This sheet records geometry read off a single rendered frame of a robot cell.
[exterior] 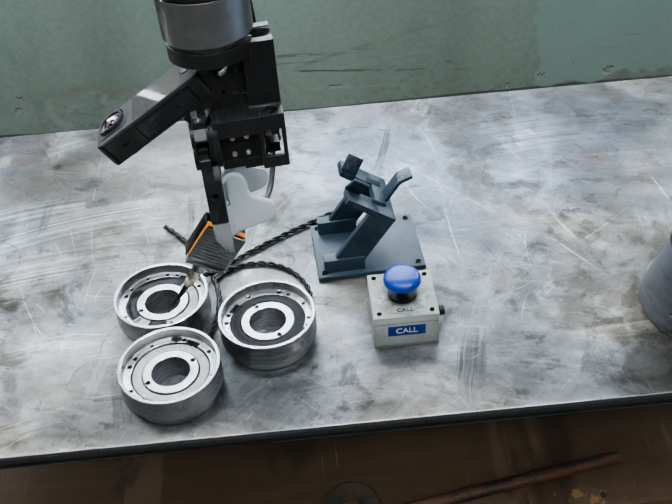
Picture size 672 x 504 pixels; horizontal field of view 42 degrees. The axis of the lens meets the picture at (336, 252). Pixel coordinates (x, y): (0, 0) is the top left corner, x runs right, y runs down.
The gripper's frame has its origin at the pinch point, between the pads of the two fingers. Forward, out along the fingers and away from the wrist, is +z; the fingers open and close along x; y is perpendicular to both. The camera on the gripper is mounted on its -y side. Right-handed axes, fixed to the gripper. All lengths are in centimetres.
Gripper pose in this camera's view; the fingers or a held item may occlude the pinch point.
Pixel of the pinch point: (220, 231)
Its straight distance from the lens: 84.4
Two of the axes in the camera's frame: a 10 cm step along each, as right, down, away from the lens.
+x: -1.9, -6.1, 7.7
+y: 9.8, -1.7, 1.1
